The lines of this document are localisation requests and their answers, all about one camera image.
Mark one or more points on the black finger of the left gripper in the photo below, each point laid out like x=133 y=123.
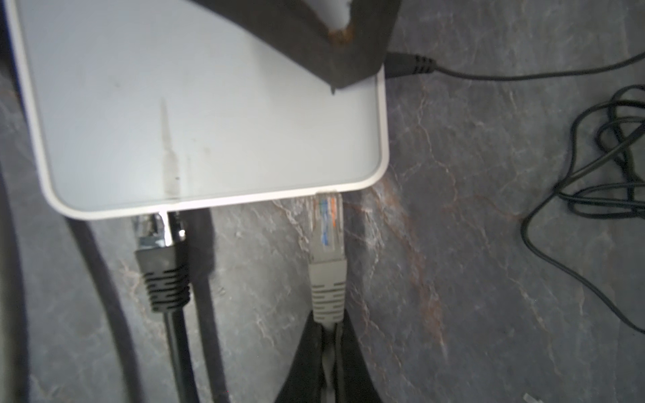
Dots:
x=341 y=57

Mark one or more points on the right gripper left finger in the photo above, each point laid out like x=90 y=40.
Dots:
x=305 y=378

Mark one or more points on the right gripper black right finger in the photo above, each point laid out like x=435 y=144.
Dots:
x=353 y=381

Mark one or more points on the white network switch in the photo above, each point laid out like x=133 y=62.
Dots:
x=137 y=107

